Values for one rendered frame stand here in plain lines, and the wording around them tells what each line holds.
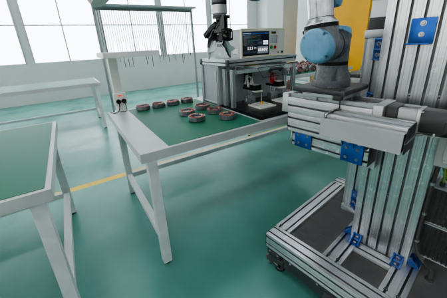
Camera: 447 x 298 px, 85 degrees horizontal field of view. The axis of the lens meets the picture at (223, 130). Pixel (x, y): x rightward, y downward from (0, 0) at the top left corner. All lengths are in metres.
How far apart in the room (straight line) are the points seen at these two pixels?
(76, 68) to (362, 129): 7.38
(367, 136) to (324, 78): 0.30
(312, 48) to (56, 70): 7.25
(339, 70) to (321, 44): 0.19
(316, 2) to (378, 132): 0.48
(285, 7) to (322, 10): 4.96
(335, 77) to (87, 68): 7.19
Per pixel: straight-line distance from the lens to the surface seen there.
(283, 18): 5.88
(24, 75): 7.83
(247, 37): 1.88
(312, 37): 0.94
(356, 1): 5.47
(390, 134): 0.90
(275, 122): 1.62
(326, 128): 0.98
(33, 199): 1.14
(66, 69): 7.77
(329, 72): 1.08
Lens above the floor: 1.22
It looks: 20 degrees down
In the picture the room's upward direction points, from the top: 3 degrees counter-clockwise
